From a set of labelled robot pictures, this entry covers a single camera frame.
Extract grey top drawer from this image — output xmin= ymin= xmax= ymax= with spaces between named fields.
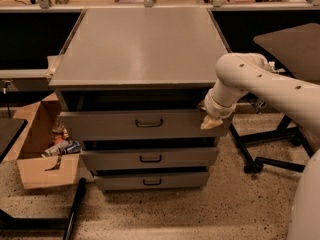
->
xmin=60 ymin=109 xmax=231 ymax=141

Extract grey drawer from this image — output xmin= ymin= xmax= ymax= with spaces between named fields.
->
xmin=80 ymin=147 xmax=218 ymax=171
xmin=94 ymin=172 xmax=209 ymax=191
xmin=60 ymin=109 xmax=231 ymax=141

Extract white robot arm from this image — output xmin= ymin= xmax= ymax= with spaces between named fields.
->
xmin=200 ymin=53 xmax=320 ymax=240

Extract grey middle drawer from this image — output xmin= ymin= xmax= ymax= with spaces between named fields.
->
xmin=80 ymin=147 xmax=218 ymax=171

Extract grey drawer cabinet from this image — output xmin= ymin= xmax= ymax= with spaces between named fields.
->
xmin=50 ymin=7 xmax=230 ymax=191

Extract grey bottom drawer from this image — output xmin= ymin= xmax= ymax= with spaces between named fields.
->
xmin=94 ymin=172 xmax=209 ymax=191

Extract open cardboard box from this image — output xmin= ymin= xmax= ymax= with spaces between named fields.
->
xmin=4 ymin=94 xmax=79 ymax=189

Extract trash items in box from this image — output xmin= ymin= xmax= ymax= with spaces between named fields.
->
xmin=41 ymin=117 xmax=81 ymax=157

